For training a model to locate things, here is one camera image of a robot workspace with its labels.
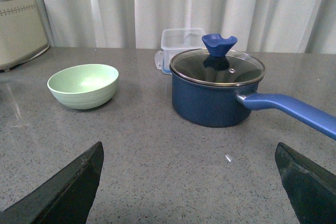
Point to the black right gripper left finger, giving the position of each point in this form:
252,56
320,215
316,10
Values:
67,197

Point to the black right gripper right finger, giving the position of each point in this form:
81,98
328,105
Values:
309,187

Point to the green bowl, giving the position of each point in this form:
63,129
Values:
84,86

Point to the blue saucepan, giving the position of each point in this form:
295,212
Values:
228,106

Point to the glass lid blue knob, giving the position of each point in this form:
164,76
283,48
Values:
217,65

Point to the cream toaster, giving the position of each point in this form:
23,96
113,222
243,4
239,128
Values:
23,36

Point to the white curtain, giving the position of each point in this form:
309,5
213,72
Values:
260,25

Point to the clear plastic container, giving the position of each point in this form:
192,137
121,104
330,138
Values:
174,41

